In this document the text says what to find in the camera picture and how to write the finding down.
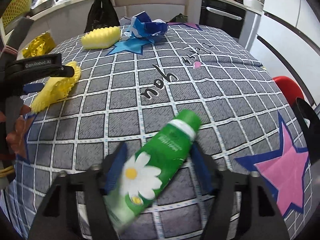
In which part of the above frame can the green daisy tube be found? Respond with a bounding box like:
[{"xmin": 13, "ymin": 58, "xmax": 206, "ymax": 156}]
[{"xmin": 104, "ymin": 109, "xmax": 201, "ymax": 232}]

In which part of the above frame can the yellow sponge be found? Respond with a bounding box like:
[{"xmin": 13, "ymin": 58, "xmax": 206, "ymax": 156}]
[
  {"xmin": 81, "ymin": 26, "xmax": 121, "ymax": 49},
  {"xmin": 30, "ymin": 61, "xmax": 81, "ymax": 113}
]

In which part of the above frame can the black trash bin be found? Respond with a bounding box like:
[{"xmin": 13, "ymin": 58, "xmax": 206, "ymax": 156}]
[{"xmin": 292, "ymin": 98, "xmax": 320, "ymax": 165}]

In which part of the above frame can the gold foil bag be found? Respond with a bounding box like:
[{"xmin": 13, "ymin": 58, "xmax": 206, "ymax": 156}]
[{"xmin": 22, "ymin": 31, "xmax": 56, "ymax": 58}]

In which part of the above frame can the green colander basket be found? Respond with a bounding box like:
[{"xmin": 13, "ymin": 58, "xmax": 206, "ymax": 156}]
[{"xmin": 2, "ymin": 0, "xmax": 32, "ymax": 28}]

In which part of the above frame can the grey checked tablecloth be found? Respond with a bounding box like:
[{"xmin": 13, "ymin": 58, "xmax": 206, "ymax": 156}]
[{"xmin": 3, "ymin": 25, "xmax": 306, "ymax": 237}]

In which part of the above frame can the black plastic bag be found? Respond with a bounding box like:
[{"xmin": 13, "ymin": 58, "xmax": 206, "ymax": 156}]
[{"xmin": 84, "ymin": 0, "xmax": 120, "ymax": 33}]

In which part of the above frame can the blue crumpled wrapper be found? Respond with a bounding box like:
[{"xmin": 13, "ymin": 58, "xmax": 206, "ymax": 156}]
[{"xmin": 124, "ymin": 11, "xmax": 168, "ymax": 43}]

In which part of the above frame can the red round stool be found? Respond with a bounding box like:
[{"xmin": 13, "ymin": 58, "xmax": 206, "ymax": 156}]
[{"xmin": 273, "ymin": 76, "xmax": 304, "ymax": 106}]

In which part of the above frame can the dark green crumpled bag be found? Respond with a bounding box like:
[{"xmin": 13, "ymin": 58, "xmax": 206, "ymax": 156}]
[{"xmin": 168, "ymin": 14, "xmax": 188, "ymax": 23}]

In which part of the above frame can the black built-in oven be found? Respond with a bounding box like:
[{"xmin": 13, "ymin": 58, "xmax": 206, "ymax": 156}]
[{"xmin": 199, "ymin": 0, "xmax": 246, "ymax": 39}]

